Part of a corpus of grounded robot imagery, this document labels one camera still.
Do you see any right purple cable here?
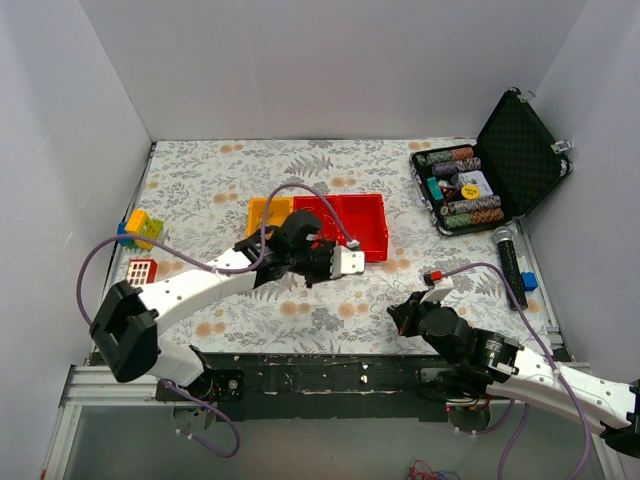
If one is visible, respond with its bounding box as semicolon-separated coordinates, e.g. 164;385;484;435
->
429;262;594;480

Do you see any wire bundle on floor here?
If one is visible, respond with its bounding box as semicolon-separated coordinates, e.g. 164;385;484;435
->
405;458;464;480

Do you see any yellow plastic bin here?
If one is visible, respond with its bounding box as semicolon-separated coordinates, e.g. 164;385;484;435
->
247;197;295;239

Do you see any yellow green blue block stack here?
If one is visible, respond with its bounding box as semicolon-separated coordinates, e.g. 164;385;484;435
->
117;209;164;251

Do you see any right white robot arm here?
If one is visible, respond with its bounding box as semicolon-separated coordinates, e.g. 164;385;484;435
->
387;291;639;458

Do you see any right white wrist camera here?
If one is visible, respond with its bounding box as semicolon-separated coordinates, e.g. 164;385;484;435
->
421;270;454;303

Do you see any red plastic bin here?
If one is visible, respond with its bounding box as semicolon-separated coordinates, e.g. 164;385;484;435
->
293;195;345;245
336;193;389;263

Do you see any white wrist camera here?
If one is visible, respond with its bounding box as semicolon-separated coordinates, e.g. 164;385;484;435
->
330;245;366;279
421;270;454;303

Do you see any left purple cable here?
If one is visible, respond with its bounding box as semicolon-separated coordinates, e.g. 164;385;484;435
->
75;183;361;459

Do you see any black poker chip case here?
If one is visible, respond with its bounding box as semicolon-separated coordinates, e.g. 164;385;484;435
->
410;88;572;237

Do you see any purple cable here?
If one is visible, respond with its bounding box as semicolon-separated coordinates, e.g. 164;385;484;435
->
75;183;361;459
429;262;594;480

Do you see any yellow wire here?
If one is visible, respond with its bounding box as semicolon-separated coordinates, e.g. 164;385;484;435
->
319;212;344;244

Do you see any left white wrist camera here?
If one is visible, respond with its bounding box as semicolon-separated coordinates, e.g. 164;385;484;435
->
330;245;366;279

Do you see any red white window block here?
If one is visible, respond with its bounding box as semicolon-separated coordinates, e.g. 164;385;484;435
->
126;258;158;287

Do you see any small blue toy block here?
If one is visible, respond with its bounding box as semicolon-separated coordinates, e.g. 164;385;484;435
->
521;272;539;292

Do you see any black microphone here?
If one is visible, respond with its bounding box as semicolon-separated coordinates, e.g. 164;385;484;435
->
492;226;528;310

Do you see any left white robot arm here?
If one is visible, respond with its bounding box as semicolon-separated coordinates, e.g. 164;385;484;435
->
90;211;361;400

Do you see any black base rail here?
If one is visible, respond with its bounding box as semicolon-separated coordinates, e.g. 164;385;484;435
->
89;351;551;424

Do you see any aluminium frame rail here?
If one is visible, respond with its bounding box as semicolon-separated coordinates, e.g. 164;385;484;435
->
39;364;174;480

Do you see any floral table mat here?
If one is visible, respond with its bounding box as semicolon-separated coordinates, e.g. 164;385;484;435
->
136;140;551;355

